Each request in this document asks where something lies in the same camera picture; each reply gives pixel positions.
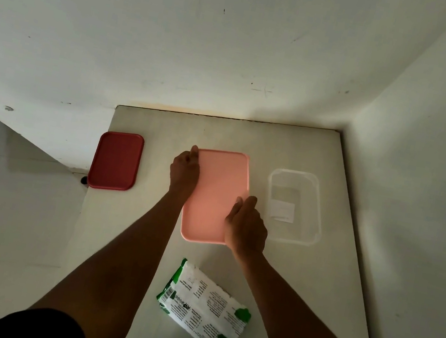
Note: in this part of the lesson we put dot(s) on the person's left hand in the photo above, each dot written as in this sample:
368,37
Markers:
183,172

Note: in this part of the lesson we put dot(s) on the person's right hand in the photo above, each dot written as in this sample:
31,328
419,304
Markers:
246,231

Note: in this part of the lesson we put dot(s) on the pink plastic lid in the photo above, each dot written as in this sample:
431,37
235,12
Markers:
216,195

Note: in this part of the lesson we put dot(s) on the small clear plastic container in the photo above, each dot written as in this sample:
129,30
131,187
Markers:
295,207

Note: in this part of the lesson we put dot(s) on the dark red plastic lid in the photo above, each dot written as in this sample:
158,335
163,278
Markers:
115,161

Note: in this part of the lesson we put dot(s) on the white green wet wipes pack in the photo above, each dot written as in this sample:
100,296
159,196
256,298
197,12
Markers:
203,307

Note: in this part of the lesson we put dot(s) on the person's left forearm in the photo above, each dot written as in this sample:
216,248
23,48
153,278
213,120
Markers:
118,277

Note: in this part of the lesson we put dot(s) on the person's right forearm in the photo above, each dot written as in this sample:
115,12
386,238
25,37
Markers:
313,337

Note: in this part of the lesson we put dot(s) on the person's black clothing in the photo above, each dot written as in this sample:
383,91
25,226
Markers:
40,328

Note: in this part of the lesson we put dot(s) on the grey table leg base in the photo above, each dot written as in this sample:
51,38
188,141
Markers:
84,180

